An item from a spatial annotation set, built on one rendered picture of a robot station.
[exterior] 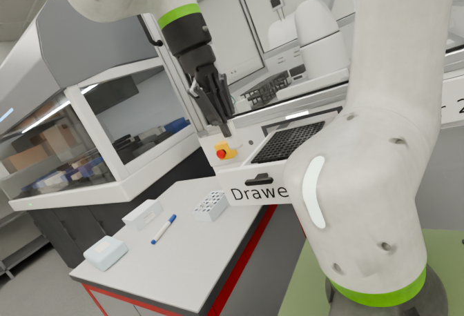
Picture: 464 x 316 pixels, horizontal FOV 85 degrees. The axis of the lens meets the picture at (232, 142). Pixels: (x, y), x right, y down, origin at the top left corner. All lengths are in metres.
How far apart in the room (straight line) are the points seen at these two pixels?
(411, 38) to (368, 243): 0.23
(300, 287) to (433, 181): 0.60
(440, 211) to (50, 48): 1.52
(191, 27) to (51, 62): 0.84
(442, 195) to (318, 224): 0.73
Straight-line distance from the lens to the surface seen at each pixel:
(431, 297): 0.42
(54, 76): 1.27
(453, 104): 0.85
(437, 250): 0.51
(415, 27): 0.36
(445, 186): 0.98
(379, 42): 0.37
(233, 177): 0.67
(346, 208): 0.27
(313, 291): 0.49
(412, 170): 0.32
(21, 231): 4.65
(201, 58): 0.54
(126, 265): 0.91
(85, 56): 1.36
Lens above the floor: 1.16
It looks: 15 degrees down
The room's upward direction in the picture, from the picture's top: 24 degrees counter-clockwise
